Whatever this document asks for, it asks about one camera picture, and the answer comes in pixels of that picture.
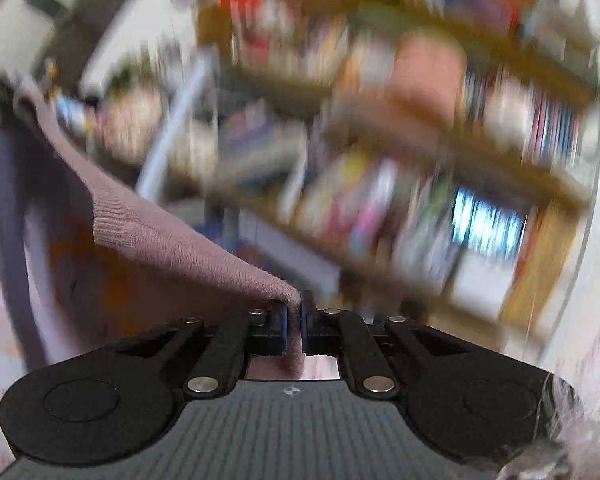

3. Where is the mauve and lilac knit sweater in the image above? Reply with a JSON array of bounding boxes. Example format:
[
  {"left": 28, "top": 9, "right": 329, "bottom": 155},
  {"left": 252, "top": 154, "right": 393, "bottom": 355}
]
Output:
[{"left": 0, "top": 77, "right": 303, "bottom": 378}]

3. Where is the wooden bookshelf with books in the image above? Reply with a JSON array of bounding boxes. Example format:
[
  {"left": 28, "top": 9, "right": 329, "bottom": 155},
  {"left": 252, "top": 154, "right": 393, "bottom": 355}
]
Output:
[{"left": 195, "top": 0, "right": 600, "bottom": 336}]

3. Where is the white shelf post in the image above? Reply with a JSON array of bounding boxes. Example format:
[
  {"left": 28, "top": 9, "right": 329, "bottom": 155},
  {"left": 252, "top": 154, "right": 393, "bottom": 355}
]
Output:
[{"left": 135, "top": 48, "right": 219, "bottom": 204}]

